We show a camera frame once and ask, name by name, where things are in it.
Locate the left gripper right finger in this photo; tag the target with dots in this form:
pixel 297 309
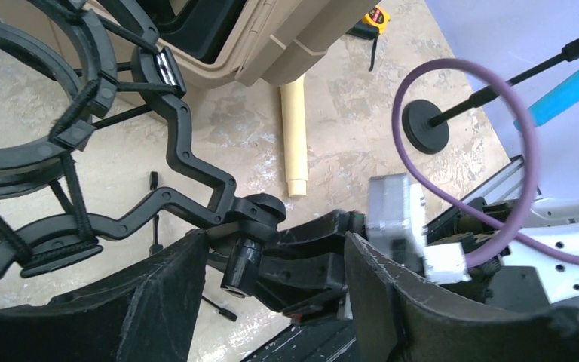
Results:
pixel 399 316

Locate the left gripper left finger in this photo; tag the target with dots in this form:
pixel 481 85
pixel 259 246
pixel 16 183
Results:
pixel 145 312

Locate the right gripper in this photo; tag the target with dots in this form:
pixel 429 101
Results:
pixel 302 276

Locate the cream microphone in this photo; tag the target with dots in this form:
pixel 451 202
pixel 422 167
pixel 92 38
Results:
pixel 292 97

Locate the black tripod shock mount stand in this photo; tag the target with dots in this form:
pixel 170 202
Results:
pixel 235 127

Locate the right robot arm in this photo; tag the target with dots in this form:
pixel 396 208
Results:
pixel 520 278

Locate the blue microphone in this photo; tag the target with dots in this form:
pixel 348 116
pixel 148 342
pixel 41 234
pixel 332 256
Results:
pixel 556 101

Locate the tan hard case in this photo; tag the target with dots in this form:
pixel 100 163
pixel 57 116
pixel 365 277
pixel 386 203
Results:
pixel 274 40

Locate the orange tape measure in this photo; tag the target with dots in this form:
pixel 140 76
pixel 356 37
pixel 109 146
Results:
pixel 377 17

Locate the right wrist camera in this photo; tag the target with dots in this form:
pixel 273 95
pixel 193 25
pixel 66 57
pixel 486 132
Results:
pixel 396 227

